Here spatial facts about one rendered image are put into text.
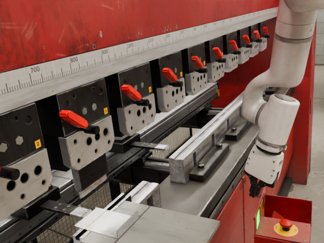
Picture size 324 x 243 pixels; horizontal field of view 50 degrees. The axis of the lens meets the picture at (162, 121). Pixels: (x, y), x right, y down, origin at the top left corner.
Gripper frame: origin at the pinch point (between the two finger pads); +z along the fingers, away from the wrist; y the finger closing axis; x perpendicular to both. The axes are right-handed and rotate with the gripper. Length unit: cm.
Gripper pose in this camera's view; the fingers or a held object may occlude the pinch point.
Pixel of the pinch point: (254, 190)
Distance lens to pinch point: 116.9
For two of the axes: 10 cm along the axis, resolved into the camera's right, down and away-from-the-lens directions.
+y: -7.3, -3.8, 5.6
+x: -6.6, 1.9, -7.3
